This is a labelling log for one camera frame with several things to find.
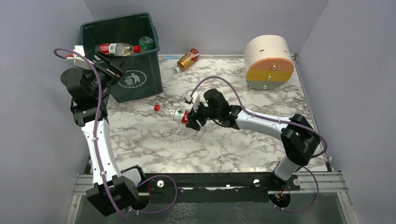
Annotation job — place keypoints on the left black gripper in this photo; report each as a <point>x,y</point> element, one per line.
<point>108,66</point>

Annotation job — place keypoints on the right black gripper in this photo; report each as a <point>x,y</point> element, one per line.
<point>195,116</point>

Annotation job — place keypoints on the clear bottle red cap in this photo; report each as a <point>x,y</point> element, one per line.
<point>118,49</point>

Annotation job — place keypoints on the clear bottle red green label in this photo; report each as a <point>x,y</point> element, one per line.
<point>176,114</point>

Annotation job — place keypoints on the green tinted plastic bottle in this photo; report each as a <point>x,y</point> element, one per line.
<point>146,43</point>

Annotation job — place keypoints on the amber red-label bottle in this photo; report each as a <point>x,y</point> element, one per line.
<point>187,60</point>

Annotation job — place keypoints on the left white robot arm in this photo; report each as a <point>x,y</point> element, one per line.
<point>89,84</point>

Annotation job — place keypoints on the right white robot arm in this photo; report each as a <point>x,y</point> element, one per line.
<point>295,133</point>

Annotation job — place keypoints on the dark green trash bin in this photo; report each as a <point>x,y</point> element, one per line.
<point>142,77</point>

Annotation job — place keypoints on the cream cylindrical drum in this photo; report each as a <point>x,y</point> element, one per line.
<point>268,62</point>

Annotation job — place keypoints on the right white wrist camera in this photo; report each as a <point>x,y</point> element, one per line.
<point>192,99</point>

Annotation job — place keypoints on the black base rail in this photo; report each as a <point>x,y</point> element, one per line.
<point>212,187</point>

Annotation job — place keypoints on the aluminium frame rail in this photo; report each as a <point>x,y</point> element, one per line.
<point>328,182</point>

